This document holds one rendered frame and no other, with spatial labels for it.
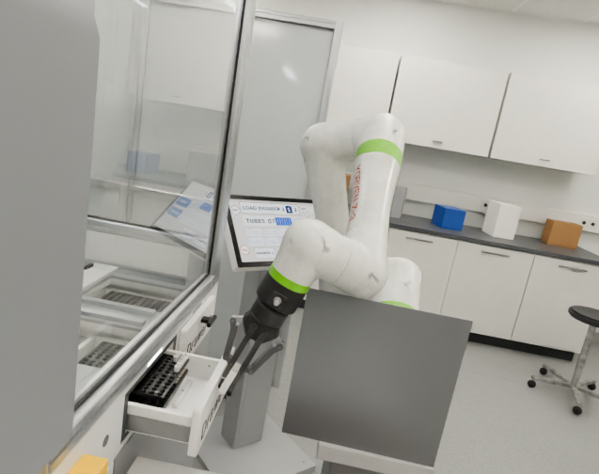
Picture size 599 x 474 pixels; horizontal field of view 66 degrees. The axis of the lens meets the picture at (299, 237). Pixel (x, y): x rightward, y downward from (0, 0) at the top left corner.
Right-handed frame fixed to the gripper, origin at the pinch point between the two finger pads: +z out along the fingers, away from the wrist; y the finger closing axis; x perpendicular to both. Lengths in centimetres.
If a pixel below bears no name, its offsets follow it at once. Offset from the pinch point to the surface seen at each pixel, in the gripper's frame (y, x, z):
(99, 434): -15.8, -21.1, 9.2
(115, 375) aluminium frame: -19.3, -15.3, 1.6
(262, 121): -46, 160, -44
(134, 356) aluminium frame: -19.0, -7.5, 1.5
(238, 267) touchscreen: -14, 73, 3
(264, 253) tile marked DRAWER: -9, 84, -4
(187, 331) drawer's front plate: -14.7, 21.0, 6.8
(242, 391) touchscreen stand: 13, 93, 59
